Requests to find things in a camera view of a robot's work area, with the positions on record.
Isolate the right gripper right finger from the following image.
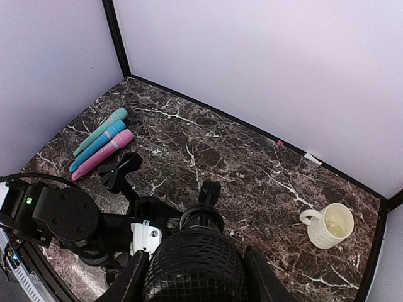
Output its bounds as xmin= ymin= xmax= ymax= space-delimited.
xmin=244 ymin=247 xmax=297 ymax=302

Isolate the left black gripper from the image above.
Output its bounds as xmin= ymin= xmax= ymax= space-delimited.
xmin=127 ymin=196 xmax=182 ymax=241

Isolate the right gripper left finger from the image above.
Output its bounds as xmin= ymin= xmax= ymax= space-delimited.
xmin=96 ymin=250 xmax=150 ymax=302

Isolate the black microphone white ring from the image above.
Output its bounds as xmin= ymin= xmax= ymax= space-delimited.
xmin=142 ymin=228 xmax=248 ymax=302

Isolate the pink microphone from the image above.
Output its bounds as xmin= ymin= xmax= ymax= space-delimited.
xmin=72 ymin=129 xmax=133 ymax=181

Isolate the blue microphone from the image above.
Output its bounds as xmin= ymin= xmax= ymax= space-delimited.
xmin=69 ymin=120 xmax=126 ymax=172

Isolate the mint green microphone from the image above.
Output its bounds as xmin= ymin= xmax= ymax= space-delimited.
xmin=73 ymin=107 xmax=128 ymax=157

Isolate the black mic stand blue mic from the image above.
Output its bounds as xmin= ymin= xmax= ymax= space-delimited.
xmin=97 ymin=152 xmax=142 ymax=201

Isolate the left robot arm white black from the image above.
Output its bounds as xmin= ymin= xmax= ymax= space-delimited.
xmin=1 ymin=172 xmax=182 ymax=271

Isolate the beige mug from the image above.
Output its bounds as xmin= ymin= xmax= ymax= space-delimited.
xmin=299 ymin=203 xmax=355 ymax=249

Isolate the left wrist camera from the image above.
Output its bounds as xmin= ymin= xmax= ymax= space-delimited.
xmin=130 ymin=220 xmax=163 ymax=258

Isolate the white slotted cable duct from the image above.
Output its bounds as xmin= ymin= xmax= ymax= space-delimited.
xmin=1 ymin=230 xmax=43 ymax=302

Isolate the right black frame post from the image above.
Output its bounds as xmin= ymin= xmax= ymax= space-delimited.
xmin=387 ymin=190 xmax=403 ymax=212

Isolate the black frame post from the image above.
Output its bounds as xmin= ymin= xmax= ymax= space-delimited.
xmin=101 ymin=0 xmax=132 ymax=78
xmin=387 ymin=190 xmax=403 ymax=212

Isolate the left black frame post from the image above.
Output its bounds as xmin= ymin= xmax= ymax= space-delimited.
xmin=101 ymin=0 xmax=132 ymax=78

